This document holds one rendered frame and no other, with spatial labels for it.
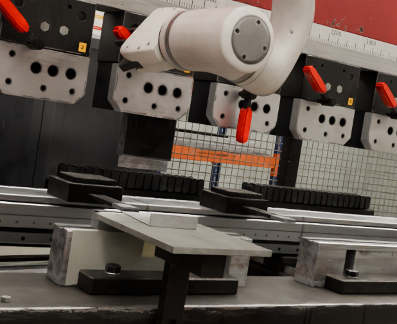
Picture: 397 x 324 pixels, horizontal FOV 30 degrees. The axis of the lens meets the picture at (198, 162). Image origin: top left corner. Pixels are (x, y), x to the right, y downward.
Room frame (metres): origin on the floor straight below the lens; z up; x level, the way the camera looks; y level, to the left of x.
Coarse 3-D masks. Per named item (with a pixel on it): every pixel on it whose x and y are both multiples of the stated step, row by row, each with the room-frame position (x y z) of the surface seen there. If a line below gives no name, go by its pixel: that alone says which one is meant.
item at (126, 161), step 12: (132, 120) 1.27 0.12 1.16; (144, 120) 1.28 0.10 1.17; (156, 120) 1.30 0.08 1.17; (168, 120) 1.31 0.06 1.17; (120, 132) 1.28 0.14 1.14; (132, 132) 1.27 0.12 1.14; (144, 132) 1.28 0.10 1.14; (156, 132) 1.30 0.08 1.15; (168, 132) 1.31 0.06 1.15; (120, 144) 1.27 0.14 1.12; (132, 144) 1.27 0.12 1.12; (144, 144) 1.29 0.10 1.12; (156, 144) 1.30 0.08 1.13; (168, 144) 1.31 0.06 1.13; (120, 156) 1.27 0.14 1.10; (132, 156) 1.28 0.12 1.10; (144, 156) 1.29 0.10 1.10; (156, 156) 1.30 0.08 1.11; (168, 156) 1.32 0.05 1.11; (144, 168) 1.30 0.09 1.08; (156, 168) 1.31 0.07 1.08
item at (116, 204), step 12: (60, 180) 1.46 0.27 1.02; (72, 180) 1.44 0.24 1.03; (84, 180) 1.45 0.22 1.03; (96, 180) 1.46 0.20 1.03; (108, 180) 1.48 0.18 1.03; (48, 192) 1.50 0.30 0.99; (60, 192) 1.45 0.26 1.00; (72, 192) 1.43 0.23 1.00; (84, 192) 1.44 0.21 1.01; (96, 192) 1.45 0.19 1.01; (108, 192) 1.47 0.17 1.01; (120, 192) 1.48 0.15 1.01; (108, 204) 1.37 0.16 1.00; (120, 204) 1.35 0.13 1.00
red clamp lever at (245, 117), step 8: (248, 96) 1.32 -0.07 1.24; (256, 96) 1.32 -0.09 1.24; (248, 104) 1.32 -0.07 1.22; (240, 112) 1.33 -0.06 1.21; (248, 112) 1.32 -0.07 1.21; (240, 120) 1.32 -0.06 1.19; (248, 120) 1.32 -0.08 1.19; (240, 128) 1.32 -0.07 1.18; (248, 128) 1.32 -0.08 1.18; (240, 136) 1.32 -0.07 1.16; (248, 136) 1.33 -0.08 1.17
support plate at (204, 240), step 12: (96, 216) 1.23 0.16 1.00; (108, 216) 1.21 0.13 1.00; (120, 216) 1.23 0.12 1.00; (120, 228) 1.15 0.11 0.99; (132, 228) 1.12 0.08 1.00; (144, 228) 1.14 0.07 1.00; (156, 228) 1.16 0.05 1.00; (168, 228) 1.18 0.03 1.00; (204, 228) 1.24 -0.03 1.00; (156, 240) 1.06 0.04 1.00; (168, 240) 1.06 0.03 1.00; (180, 240) 1.08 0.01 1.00; (192, 240) 1.09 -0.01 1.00; (204, 240) 1.11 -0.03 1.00; (216, 240) 1.13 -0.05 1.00; (228, 240) 1.15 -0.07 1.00; (240, 240) 1.17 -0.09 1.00; (180, 252) 1.02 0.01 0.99; (192, 252) 1.04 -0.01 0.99; (204, 252) 1.05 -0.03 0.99; (216, 252) 1.06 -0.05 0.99; (228, 252) 1.07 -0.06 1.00; (240, 252) 1.08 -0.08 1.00; (252, 252) 1.10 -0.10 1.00; (264, 252) 1.11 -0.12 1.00
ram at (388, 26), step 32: (96, 0) 1.18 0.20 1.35; (128, 0) 1.21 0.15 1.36; (256, 0) 1.36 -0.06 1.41; (320, 0) 1.44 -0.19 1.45; (352, 0) 1.49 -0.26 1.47; (384, 0) 1.54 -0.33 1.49; (352, 32) 1.50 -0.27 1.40; (384, 32) 1.55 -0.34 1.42; (352, 64) 1.50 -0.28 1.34; (384, 64) 1.55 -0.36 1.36
